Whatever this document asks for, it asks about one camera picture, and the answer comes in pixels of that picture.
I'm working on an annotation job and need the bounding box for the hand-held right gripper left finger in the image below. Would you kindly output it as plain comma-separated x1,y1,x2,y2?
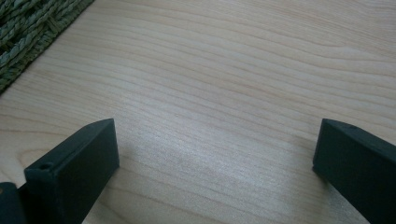
23,118,120,224

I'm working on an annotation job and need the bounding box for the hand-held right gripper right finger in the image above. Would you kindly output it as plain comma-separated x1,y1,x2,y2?
312,118,396,224

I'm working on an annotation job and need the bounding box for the green woven basket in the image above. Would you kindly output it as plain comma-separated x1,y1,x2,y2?
0,0,96,96

